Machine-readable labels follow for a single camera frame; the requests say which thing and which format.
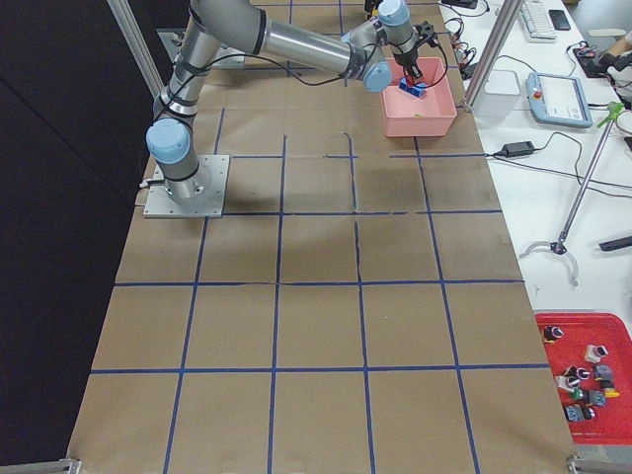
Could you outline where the red tray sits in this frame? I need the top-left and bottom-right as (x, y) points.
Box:
(536, 312), (631, 445)

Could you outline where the black power adapter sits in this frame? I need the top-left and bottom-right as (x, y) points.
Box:
(500, 141), (536, 158)

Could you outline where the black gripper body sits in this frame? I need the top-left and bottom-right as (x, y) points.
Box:
(393, 46), (421, 72)

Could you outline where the aluminium frame post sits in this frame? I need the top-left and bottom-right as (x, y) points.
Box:
(463, 0), (523, 113)

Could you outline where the white keyboard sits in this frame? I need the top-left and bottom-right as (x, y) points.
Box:
(519, 0), (558, 43)

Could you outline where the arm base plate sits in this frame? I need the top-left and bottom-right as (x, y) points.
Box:
(143, 155), (230, 218)

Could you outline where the teach pendant tablet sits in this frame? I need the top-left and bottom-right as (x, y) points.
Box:
(525, 72), (593, 128)

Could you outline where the black smartphone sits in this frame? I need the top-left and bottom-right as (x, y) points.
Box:
(548, 9), (571, 31)

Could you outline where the green handled grabber tool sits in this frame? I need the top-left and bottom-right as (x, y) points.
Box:
(518, 102), (624, 287)

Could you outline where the white square device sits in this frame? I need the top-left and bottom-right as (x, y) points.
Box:
(474, 69), (520, 124)

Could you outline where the blue toy block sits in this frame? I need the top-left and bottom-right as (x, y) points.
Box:
(398, 81), (427, 98)

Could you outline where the pink plastic box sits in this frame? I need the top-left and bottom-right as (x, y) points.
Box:
(379, 58), (457, 137)

